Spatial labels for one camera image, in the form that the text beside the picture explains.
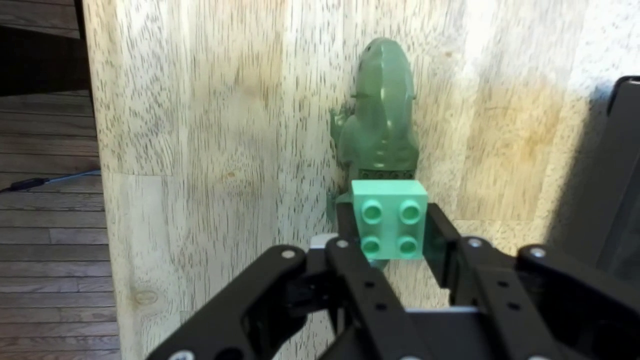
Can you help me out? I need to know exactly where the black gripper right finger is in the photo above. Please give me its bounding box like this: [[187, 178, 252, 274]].
[[423, 201, 640, 360]]

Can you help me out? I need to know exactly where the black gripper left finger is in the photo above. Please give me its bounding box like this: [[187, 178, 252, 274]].
[[145, 201, 433, 360]]

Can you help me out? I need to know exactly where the green building block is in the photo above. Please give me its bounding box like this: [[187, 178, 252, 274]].
[[350, 178, 430, 265]]

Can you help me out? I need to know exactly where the green dinosaur toy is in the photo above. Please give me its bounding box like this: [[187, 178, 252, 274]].
[[329, 37, 423, 207]]

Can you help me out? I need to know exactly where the black floor cable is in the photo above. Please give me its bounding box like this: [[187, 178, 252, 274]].
[[0, 167, 105, 197]]

